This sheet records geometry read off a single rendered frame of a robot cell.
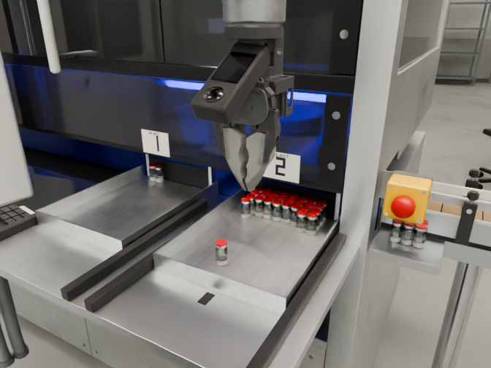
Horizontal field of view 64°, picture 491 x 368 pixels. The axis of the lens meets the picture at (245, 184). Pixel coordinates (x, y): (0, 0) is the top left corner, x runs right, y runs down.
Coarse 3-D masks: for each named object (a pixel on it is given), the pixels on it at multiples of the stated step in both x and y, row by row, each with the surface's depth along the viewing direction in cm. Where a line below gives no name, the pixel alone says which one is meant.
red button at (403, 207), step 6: (396, 198) 70; (402, 198) 69; (408, 198) 69; (396, 204) 69; (402, 204) 68; (408, 204) 68; (414, 204) 69; (396, 210) 69; (402, 210) 69; (408, 210) 68; (414, 210) 68; (396, 216) 70; (402, 216) 69; (408, 216) 69
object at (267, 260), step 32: (192, 224) 80; (224, 224) 87; (256, 224) 87; (288, 224) 87; (160, 256) 70; (192, 256) 75; (256, 256) 75; (288, 256) 75; (320, 256) 73; (224, 288) 65; (256, 288) 61; (288, 288) 66
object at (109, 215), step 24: (144, 168) 114; (96, 192) 100; (120, 192) 103; (144, 192) 103; (168, 192) 103; (192, 192) 103; (216, 192) 102; (48, 216) 84; (72, 216) 91; (96, 216) 91; (120, 216) 91; (144, 216) 91; (168, 216) 86; (96, 240) 78; (120, 240) 75
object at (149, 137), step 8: (144, 136) 98; (152, 136) 97; (160, 136) 95; (144, 144) 99; (152, 144) 98; (160, 144) 96; (168, 144) 95; (152, 152) 99; (160, 152) 97; (168, 152) 96
